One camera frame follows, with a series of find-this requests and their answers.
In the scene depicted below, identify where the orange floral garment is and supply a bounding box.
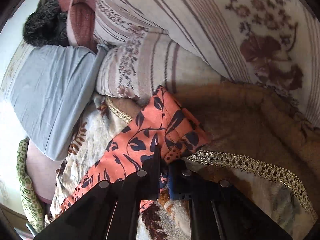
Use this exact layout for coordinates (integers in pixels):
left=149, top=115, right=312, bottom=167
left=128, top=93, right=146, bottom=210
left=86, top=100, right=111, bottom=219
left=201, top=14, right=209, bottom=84
left=53, top=86, right=208, bottom=216

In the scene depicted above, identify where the cream leaf pattern blanket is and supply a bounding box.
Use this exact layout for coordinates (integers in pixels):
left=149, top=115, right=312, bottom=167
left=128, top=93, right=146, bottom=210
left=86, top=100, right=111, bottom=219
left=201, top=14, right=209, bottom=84
left=50, top=83, right=319, bottom=239

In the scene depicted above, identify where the green patterned pillow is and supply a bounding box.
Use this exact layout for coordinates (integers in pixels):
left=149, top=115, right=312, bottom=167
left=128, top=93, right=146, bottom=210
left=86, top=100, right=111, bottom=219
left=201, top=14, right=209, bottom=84
left=16, top=137, right=44, bottom=233

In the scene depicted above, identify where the light blue pillow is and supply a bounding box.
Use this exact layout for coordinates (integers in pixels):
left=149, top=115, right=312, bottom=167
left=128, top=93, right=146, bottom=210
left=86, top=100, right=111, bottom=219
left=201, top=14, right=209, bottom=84
left=9, top=45, right=108, bottom=161

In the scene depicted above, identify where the striped floral quilt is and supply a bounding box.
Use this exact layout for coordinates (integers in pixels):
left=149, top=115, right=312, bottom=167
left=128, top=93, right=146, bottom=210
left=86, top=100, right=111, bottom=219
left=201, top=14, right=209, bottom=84
left=59, top=0, right=319, bottom=126

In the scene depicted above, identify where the black furry item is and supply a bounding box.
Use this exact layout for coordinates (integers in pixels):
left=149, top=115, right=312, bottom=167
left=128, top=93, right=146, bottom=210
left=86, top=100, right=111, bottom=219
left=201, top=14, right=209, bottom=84
left=22, top=0, right=69, bottom=48

